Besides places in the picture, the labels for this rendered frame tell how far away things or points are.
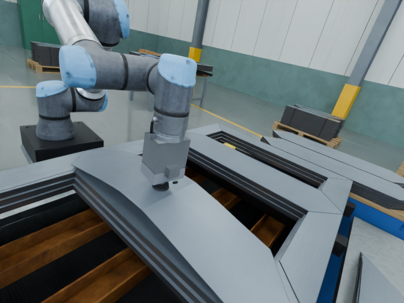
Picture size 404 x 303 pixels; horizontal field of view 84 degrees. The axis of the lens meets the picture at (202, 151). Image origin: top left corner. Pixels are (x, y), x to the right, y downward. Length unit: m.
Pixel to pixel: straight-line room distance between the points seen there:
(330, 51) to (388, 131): 2.61
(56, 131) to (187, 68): 0.81
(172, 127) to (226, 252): 0.28
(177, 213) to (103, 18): 0.63
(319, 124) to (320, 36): 3.60
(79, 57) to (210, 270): 0.45
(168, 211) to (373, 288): 0.57
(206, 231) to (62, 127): 0.83
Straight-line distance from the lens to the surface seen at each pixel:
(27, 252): 0.80
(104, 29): 0.86
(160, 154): 0.48
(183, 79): 0.44
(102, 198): 0.64
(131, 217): 0.58
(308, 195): 0.89
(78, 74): 0.48
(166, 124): 0.46
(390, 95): 7.29
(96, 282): 0.70
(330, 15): 7.86
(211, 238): 0.51
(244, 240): 0.55
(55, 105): 1.11
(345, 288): 0.81
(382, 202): 1.26
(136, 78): 0.51
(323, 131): 4.75
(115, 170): 0.66
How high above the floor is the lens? 1.26
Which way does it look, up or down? 25 degrees down
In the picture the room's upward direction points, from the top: 13 degrees clockwise
